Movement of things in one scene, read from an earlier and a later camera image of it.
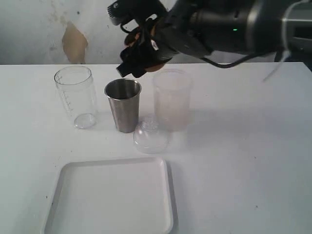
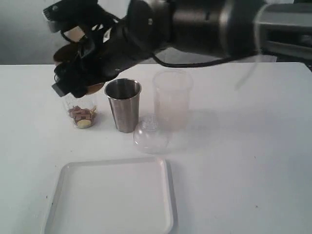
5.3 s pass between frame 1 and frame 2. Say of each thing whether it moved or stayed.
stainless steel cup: stayed
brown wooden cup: moved
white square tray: stayed
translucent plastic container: stayed
